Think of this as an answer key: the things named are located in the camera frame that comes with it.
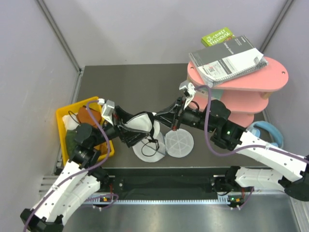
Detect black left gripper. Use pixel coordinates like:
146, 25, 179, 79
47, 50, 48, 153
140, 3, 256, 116
92, 106, 151, 147

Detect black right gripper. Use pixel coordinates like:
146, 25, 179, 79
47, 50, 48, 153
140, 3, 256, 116
152, 97, 215, 133

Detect white bra with black straps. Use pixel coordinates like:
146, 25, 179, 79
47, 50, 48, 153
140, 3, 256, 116
125, 113, 165, 163

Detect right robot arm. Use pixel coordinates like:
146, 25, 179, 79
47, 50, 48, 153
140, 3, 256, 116
154, 97, 309, 202

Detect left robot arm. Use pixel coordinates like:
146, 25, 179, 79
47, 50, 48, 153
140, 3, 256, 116
20, 103, 158, 232

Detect orange bra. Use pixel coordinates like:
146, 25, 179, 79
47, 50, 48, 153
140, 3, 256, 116
77, 105, 102, 128

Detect mustard yellow garment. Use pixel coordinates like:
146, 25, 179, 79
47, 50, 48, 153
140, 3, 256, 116
94, 142, 108, 158

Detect yellow plastic bin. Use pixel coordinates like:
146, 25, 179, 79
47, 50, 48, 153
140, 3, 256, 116
56, 97, 115, 166

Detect white garment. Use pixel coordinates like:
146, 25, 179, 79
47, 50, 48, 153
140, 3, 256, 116
62, 114, 80, 131

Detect teal paperback book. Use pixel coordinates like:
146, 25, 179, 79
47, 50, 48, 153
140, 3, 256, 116
197, 88, 224, 101

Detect green garment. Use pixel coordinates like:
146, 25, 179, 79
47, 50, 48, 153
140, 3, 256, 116
65, 130, 76, 156

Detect grey spiral-bound manual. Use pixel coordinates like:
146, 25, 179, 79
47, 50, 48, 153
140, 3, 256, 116
189, 35, 268, 87

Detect pink three-tier shelf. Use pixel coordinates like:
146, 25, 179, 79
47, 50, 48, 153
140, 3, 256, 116
187, 56, 290, 130

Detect light blue headphones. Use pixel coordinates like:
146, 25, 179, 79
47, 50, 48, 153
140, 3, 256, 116
247, 121, 284, 148

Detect green treehouse book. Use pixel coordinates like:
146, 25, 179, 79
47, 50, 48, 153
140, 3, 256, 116
201, 27, 235, 47

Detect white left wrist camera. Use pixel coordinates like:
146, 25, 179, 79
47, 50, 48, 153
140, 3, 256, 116
98, 98, 115, 126

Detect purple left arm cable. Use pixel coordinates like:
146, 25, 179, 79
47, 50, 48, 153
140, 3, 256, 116
23, 100, 111, 232

